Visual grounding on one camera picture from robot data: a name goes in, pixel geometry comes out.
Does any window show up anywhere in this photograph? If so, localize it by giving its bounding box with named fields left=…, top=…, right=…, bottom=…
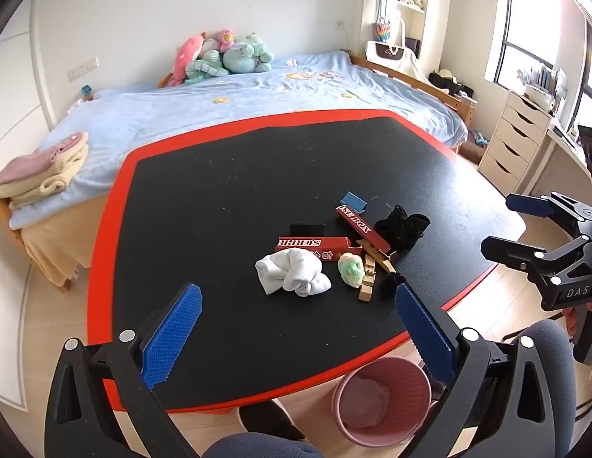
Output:
left=484, top=0, right=592, bottom=122

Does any grey office chair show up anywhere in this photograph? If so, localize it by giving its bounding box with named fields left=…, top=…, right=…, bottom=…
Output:
left=492, top=319, right=579, bottom=458

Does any teal elephant plush toy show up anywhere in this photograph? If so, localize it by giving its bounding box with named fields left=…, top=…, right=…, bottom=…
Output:
left=223, top=33, right=274, bottom=74

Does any white wardrobe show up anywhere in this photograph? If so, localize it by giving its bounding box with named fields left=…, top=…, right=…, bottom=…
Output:
left=0, top=0, right=57, bottom=408

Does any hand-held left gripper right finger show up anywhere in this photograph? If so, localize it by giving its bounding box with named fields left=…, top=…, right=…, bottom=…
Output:
left=394, top=282, right=552, bottom=458

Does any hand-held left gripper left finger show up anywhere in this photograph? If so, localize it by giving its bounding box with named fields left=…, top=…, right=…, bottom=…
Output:
left=44, top=282, right=204, bottom=458

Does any folded cream blanket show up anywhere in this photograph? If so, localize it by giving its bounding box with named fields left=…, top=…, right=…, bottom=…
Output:
left=0, top=142, right=90, bottom=209

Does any small black fuzzy ball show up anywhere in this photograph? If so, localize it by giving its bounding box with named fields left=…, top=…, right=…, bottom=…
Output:
left=379, top=272, right=406, bottom=299

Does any green striped plush toy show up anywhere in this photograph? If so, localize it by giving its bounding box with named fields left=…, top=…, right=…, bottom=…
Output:
left=186, top=50, right=230, bottom=85

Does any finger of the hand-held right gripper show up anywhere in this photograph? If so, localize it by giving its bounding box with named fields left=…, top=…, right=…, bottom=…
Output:
left=480, top=234, right=592, bottom=289
left=505, top=192, right=592, bottom=234

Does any white desk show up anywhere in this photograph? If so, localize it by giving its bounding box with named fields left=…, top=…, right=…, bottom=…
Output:
left=529, top=125, right=592, bottom=197

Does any straw hat on black bag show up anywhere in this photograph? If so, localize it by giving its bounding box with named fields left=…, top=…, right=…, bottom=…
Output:
left=429, top=68, right=474, bottom=97

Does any white storage tub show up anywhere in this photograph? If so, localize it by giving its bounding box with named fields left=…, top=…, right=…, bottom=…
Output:
left=522, top=83, right=557, bottom=112

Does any black cloth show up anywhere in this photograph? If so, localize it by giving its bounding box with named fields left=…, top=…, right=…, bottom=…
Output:
left=374, top=204, right=431, bottom=252

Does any dark blue padded seat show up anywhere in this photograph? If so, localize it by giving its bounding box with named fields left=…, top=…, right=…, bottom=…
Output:
left=214, top=432, right=322, bottom=458

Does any blue plastic clip piece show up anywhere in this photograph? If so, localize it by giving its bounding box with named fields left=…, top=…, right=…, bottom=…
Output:
left=341, top=192, right=372, bottom=214

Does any peach bed skirt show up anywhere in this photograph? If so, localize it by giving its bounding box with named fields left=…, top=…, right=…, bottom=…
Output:
left=19, top=195, right=116, bottom=288

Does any black monitor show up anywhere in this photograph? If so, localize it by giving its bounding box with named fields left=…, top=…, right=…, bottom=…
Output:
left=577, top=125, right=592, bottom=188

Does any white wall socket strip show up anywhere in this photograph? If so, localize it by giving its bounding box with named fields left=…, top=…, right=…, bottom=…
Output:
left=68, top=57, right=99, bottom=80

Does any long red cardboard box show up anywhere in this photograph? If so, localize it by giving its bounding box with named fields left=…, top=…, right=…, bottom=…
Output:
left=275, top=235, right=362, bottom=264
left=335, top=204, right=391, bottom=255

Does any pink waste bin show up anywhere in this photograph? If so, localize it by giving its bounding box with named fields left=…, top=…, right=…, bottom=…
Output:
left=332, top=357, right=438, bottom=447

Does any black shoe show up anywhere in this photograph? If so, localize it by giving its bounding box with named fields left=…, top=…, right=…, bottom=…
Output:
left=239, top=400, right=307, bottom=443

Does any white tote bag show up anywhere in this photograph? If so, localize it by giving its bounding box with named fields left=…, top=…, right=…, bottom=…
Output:
left=365, top=40, right=419, bottom=66

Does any long wooden stick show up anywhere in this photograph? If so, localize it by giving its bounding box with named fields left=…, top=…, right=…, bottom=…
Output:
left=358, top=240, right=397, bottom=273

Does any white drawer chest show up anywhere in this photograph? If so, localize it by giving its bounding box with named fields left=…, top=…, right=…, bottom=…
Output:
left=477, top=90, right=553, bottom=197

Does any bed with light blue sheet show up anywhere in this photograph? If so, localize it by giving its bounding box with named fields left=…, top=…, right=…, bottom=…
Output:
left=10, top=50, right=469, bottom=231

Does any person's right hand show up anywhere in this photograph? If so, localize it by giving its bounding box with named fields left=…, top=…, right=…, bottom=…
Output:
left=563, top=303, right=580, bottom=343

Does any folded pink cloth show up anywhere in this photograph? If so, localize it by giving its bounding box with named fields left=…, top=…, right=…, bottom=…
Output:
left=0, top=132, right=89, bottom=186

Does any row of books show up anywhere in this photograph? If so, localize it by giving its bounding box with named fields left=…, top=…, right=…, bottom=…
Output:
left=529, top=63, right=570, bottom=92

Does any small black card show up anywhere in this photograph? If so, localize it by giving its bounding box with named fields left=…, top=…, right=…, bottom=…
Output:
left=290, top=223, right=325, bottom=239

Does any white wall shelf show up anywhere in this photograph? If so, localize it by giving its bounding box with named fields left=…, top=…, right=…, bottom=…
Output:
left=360, top=0, right=429, bottom=60

